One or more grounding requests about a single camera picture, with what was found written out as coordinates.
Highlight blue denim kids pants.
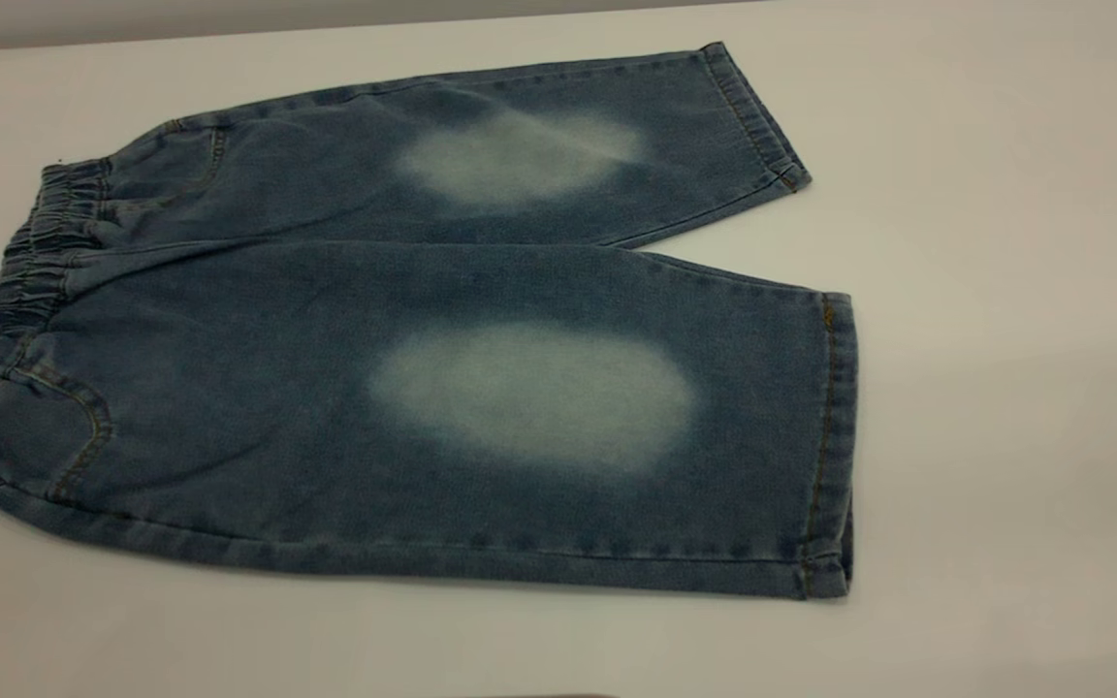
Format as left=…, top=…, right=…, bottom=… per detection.
left=0, top=41, right=856, bottom=600

